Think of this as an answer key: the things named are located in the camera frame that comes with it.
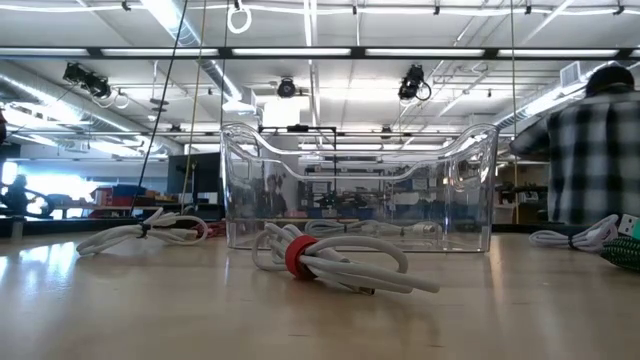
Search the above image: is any white cable with red tie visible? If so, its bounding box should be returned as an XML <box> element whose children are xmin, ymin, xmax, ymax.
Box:
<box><xmin>251</xmin><ymin>222</ymin><xmax>441</xmax><ymax>296</ymax></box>

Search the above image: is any white cable with black tie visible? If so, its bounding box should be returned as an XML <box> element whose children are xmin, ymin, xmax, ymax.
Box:
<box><xmin>75</xmin><ymin>207</ymin><xmax>210</xmax><ymax>257</ymax></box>
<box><xmin>528</xmin><ymin>213</ymin><xmax>621</xmax><ymax>253</ymax></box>

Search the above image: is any green braided cable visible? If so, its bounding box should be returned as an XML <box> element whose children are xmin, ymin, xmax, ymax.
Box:
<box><xmin>598</xmin><ymin>213</ymin><xmax>640</xmax><ymax>274</ymax></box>

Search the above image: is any round black ceiling device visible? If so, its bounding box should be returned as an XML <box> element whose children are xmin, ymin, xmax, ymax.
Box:
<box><xmin>276</xmin><ymin>76</ymin><xmax>298</xmax><ymax>99</ymax></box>

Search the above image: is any black monitor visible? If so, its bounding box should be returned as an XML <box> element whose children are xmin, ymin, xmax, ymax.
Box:
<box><xmin>166</xmin><ymin>152</ymin><xmax>222</xmax><ymax>206</ymax></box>

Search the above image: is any clear plastic bin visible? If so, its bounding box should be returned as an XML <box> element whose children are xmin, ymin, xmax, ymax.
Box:
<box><xmin>219</xmin><ymin>122</ymin><xmax>500</xmax><ymax>254</ymax></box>

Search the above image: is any blue box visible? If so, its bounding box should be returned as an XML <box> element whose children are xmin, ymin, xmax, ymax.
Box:
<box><xmin>112</xmin><ymin>183</ymin><xmax>149</xmax><ymax>198</ymax></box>

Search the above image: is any red box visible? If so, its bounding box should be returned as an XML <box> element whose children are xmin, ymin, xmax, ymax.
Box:
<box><xmin>90</xmin><ymin>187</ymin><xmax>135</xmax><ymax>207</ymax></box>

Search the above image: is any person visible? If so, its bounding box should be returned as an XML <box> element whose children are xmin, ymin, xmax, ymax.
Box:
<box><xmin>508</xmin><ymin>63</ymin><xmax>640</xmax><ymax>226</ymax></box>
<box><xmin>2</xmin><ymin>173</ymin><xmax>31</xmax><ymax>216</ymax></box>

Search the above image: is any yellow hanging cable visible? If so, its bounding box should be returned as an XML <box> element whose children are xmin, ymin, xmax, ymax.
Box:
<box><xmin>180</xmin><ymin>0</ymin><xmax>208</xmax><ymax>212</ymax></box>

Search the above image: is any black hanging cable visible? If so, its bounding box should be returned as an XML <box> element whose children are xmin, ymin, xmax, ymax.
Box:
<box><xmin>129</xmin><ymin>0</ymin><xmax>190</xmax><ymax>217</ymax></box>

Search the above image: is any white cable loop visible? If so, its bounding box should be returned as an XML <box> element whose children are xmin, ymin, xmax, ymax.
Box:
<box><xmin>226</xmin><ymin>0</ymin><xmax>253</xmax><ymax>36</ymax></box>

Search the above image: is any silver air duct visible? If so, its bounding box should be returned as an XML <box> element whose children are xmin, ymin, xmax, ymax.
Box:
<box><xmin>0</xmin><ymin>59</ymin><xmax>184</xmax><ymax>156</ymax></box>
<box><xmin>141</xmin><ymin>0</ymin><xmax>247</xmax><ymax>101</ymax></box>

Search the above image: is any thin hanging cable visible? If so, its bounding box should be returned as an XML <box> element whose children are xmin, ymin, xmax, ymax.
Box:
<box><xmin>509</xmin><ymin>0</ymin><xmax>520</xmax><ymax>225</ymax></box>

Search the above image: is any black ceiling light rail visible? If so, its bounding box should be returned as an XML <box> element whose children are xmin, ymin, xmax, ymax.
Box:
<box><xmin>0</xmin><ymin>46</ymin><xmax>640</xmax><ymax>62</ymax></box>

